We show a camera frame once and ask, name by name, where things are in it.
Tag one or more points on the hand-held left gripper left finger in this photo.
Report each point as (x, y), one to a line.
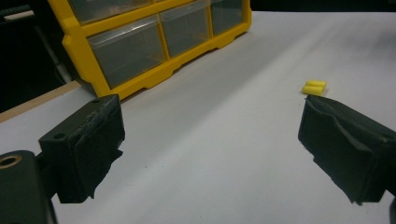
(84, 149)

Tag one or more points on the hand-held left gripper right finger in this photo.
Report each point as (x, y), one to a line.
(345, 146)

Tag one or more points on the yellow foam earplug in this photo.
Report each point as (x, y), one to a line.
(313, 90)
(316, 83)

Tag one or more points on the clear plastic drawer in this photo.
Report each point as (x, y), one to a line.
(127, 51)
(185, 31)
(226, 14)
(106, 7)

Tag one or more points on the yellow drawer organizer cabinet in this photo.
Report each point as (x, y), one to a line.
(149, 77)

